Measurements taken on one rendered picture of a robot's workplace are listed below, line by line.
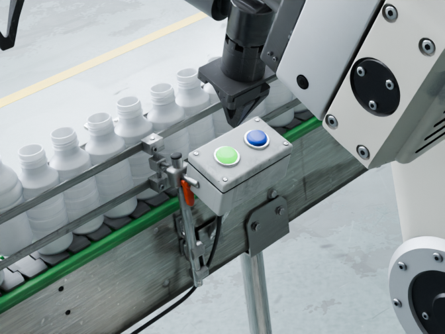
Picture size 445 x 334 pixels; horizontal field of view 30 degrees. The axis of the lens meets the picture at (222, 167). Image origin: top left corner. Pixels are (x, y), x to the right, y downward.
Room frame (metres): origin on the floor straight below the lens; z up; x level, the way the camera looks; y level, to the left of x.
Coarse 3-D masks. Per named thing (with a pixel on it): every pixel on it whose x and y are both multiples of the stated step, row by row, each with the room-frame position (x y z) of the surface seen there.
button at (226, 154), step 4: (220, 148) 1.03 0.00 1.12; (224, 148) 1.03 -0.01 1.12; (228, 148) 1.03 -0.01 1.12; (232, 148) 1.03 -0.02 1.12; (220, 152) 1.02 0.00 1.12; (224, 152) 1.02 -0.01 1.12; (228, 152) 1.02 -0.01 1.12; (232, 152) 1.02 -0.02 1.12; (236, 152) 1.03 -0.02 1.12; (220, 156) 1.02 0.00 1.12; (224, 156) 1.02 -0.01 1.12; (228, 156) 1.02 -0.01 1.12; (232, 156) 1.02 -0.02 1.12; (236, 156) 1.02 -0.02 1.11; (220, 160) 1.01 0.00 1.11; (224, 160) 1.01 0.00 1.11; (228, 160) 1.01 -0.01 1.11; (232, 160) 1.01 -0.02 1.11
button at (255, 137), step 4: (252, 132) 1.07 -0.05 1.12; (256, 132) 1.07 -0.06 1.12; (260, 132) 1.07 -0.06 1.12; (248, 136) 1.06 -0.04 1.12; (252, 136) 1.06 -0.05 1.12; (256, 136) 1.06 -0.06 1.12; (260, 136) 1.06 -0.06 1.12; (264, 136) 1.06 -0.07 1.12; (248, 140) 1.05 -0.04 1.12; (252, 140) 1.05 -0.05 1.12; (256, 140) 1.05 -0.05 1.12; (260, 140) 1.05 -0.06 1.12; (264, 140) 1.05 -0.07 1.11; (252, 144) 1.05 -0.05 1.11; (256, 144) 1.05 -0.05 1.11; (260, 144) 1.05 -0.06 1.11
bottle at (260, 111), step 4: (264, 100) 1.28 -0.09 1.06; (260, 104) 1.26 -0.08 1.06; (264, 104) 1.27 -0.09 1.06; (256, 108) 1.26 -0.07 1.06; (260, 108) 1.26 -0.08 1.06; (264, 108) 1.27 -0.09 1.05; (252, 112) 1.26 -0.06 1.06; (256, 112) 1.26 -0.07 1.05; (260, 112) 1.26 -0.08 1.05; (264, 112) 1.27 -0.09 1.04; (248, 116) 1.26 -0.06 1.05; (252, 116) 1.26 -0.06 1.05; (256, 116) 1.26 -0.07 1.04; (260, 116) 1.26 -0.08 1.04; (244, 120) 1.26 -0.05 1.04; (248, 120) 1.26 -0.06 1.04
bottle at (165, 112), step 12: (156, 84) 1.18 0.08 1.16; (168, 84) 1.18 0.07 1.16; (156, 96) 1.16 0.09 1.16; (168, 96) 1.16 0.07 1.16; (156, 108) 1.16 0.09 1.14; (168, 108) 1.15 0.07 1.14; (180, 108) 1.17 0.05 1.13; (156, 120) 1.15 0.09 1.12; (168, 120) 1.14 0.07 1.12; (180, 120) 1.15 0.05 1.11; (156, 132) 1.15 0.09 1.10; (180, 132) 1.15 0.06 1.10; (168, 144) 1.14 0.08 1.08; (180, 144) 1.15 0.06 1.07; (168, 156) 1.14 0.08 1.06
